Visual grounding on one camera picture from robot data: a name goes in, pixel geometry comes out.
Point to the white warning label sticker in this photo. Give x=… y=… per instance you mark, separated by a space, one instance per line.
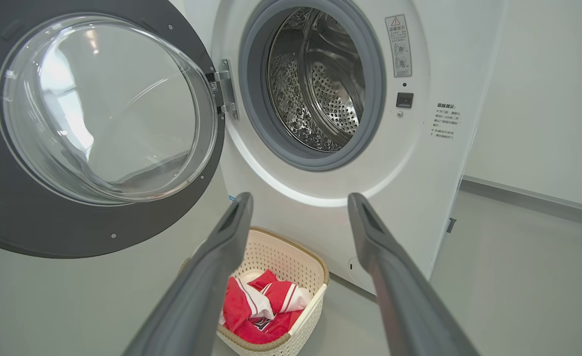
x=398 y=47

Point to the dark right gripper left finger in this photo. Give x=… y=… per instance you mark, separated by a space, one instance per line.
x=202 y=296

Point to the red white-striped garment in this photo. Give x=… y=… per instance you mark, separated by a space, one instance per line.
x=241 y=306

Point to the black round glass washer door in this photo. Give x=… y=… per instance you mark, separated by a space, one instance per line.
x=24 y=217

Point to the white front-load washing machine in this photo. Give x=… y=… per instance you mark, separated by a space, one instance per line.
x=419 y=173

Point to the cream perforated laundry basket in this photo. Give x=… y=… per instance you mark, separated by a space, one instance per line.
x=291 y=257

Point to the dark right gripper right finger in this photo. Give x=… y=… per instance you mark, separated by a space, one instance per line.
x=404 y=306

